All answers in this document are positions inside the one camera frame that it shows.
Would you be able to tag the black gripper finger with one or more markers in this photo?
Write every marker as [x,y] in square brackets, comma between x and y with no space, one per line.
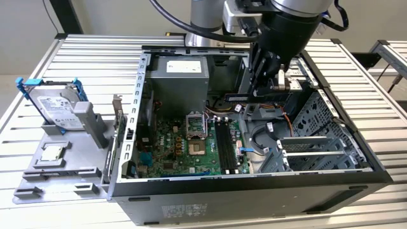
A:
[271,78]
[255,71]

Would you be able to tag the RAM stick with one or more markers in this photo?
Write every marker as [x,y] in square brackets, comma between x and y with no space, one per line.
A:
[236,97]
[60,173]

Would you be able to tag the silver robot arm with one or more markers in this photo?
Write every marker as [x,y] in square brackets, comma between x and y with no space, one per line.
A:
[203,16]

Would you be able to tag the black RAM slot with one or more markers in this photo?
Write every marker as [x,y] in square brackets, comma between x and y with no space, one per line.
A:
[221,148]
[231,148]

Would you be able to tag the grey metal disk bay cage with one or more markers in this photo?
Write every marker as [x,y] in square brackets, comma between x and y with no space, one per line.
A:
[244,81]

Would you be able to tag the round black case speaker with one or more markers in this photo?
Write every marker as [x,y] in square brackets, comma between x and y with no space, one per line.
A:
[221,106]

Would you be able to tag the grey power supply unit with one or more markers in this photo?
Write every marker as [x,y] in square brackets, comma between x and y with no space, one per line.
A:
[177,90]

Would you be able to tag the metal disk bay with rails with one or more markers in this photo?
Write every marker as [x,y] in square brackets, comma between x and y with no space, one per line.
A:
[304,140]

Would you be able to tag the yellow black bar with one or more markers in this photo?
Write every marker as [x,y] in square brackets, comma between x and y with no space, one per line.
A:
[175,34]

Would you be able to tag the aluminium slat side table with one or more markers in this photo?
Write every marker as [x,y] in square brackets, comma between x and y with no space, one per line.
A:
[394,55]

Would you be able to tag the CPU socket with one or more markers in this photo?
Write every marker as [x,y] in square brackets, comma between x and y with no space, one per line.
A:
[196,148]

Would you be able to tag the green motherboard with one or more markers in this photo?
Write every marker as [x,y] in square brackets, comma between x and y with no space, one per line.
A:
[196,164]

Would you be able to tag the black case fan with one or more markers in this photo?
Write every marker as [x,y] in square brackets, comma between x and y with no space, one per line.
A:
[145,133]

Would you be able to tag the blue expansion slot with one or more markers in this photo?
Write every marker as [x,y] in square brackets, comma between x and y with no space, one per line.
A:
[184,174]

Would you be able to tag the blue board connector block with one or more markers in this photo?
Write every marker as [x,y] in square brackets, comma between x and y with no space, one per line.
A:
[144,158]

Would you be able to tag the black grey PC case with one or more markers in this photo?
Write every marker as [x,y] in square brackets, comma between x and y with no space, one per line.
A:
[253,210]

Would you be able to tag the hard disk in blue carrier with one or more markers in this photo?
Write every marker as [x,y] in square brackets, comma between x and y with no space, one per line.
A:
[55,105]

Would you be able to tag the grey parts rack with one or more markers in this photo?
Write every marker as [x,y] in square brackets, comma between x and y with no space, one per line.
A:
[79,162]

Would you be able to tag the silver CPU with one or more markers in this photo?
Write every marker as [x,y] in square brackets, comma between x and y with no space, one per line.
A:
[52,152]

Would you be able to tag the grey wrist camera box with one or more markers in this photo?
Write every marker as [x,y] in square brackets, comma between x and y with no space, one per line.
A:
[232,14]

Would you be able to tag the black table bracket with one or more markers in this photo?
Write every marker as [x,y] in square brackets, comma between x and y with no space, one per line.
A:
[366,59]

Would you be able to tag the graphics card with metal bracket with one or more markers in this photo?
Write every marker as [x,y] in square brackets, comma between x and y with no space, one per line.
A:
[119,119]

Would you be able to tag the black frame post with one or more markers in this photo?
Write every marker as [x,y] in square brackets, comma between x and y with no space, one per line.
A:
[68,19]

